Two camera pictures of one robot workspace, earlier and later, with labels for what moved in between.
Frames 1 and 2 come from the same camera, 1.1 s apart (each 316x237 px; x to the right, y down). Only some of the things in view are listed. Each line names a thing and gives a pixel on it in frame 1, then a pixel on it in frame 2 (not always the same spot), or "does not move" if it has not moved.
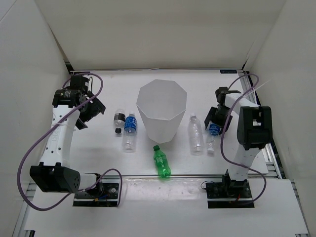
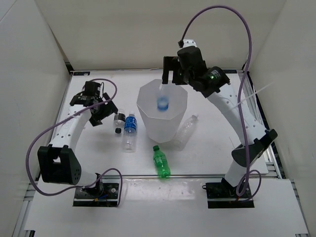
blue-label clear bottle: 129,138 does not move
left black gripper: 96,107 -> 108,109
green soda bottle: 161,158 does not move
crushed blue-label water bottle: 214,130 -> 163,100
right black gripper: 211,114 -> 171,64
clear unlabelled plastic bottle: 196,137 -> 184,132
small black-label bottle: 119,121 does not move
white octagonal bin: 162,104 does not move
